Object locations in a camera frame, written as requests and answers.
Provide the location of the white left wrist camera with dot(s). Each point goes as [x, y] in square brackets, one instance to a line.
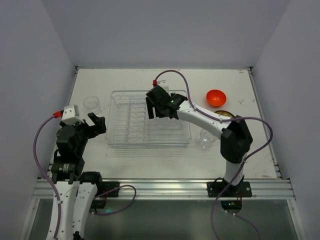
[70, 115]

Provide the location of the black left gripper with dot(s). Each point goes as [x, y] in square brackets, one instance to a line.
[85, 127]

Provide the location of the orange plastic bowl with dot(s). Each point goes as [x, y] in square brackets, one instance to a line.
[216, 98]

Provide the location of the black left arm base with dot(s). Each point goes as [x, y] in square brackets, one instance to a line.
[105, 192]

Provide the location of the aluminium mounting rail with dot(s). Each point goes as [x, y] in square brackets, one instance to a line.
[198, 189]

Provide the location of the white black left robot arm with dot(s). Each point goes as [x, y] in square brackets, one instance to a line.
[74, 189]

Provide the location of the clear glass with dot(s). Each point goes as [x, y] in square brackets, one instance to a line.
[206, 139]
[92, 105]

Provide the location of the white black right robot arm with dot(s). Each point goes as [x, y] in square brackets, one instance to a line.
[234, 135]

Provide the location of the brown patterned plate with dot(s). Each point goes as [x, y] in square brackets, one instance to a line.
[225, 113]

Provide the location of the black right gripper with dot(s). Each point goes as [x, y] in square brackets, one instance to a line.
[155, 99]

